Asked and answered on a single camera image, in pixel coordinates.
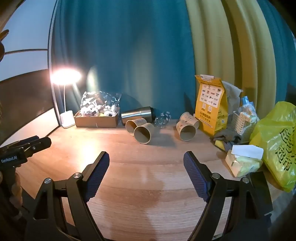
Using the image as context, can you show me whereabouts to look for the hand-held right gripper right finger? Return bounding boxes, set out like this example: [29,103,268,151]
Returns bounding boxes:
[183,151,271,241]

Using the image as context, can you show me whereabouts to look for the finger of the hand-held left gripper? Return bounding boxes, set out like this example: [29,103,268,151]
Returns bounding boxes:
[23,137,52,158]
[5,136,40,149]

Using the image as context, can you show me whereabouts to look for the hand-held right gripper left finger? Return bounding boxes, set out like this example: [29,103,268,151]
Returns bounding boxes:
[25,151,110,241]

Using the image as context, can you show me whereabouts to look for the brown paper cup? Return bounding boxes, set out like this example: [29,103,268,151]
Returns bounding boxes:
[134,123,155,145]
[176,120,197,142]
[125,118,147,136]
[179,112,200,129]

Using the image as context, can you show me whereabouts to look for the person's left hand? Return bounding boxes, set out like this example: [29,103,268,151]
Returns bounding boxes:
[10,171,23,210]

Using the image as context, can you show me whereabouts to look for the white desk lamp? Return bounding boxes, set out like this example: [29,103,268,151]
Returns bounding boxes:
[51,68,82,128]

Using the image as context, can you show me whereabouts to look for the yellow sponge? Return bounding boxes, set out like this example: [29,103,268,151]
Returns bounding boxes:
[214,139,226,151]

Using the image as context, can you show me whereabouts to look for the large framed display panel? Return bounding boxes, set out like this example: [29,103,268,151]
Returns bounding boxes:
[0,0,62,145]

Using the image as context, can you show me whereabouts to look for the tissue pack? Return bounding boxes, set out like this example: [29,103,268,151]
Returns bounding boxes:
[225,145,264,178]

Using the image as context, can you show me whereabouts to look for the grey cloth glove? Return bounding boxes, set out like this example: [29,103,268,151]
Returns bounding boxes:
[212,128,242,151]

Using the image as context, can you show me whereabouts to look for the cardboard box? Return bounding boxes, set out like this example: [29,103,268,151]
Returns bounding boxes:
[74,111,120,128]

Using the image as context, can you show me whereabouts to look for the white bunny plush toy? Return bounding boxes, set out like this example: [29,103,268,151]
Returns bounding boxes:
[80,104,100,117]

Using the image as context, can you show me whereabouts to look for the clear patterned glass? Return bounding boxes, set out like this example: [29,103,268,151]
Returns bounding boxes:
[154,111,172,127]

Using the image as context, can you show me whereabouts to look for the white woven basket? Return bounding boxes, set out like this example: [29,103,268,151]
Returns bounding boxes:
[231,111,258,136]

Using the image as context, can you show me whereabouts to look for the yellow printed paper bag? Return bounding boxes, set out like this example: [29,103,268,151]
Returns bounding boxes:
[195,74,228,136]

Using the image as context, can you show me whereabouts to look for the stainless steel tumbler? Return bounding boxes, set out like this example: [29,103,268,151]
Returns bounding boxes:
[121,106,158,126]

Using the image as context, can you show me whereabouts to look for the clear crinkled plastic bag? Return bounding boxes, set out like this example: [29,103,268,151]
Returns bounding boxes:
[81,91,122,116]

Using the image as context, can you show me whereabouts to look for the pale packets in basket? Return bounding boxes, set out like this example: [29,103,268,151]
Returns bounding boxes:
[239,96,260,124]

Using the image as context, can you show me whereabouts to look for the yellow plastic bag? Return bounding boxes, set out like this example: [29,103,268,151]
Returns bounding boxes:
[249,101,296,193]

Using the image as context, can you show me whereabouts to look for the grey paper bag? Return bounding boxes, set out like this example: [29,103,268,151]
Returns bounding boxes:
[221,81,243,121]

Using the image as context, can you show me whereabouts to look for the teal curtain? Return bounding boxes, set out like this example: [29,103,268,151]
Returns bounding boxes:
[53,0,197,124]

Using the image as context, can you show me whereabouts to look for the yellow curtain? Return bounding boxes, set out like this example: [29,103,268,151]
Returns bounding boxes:
[185,0,277,116]

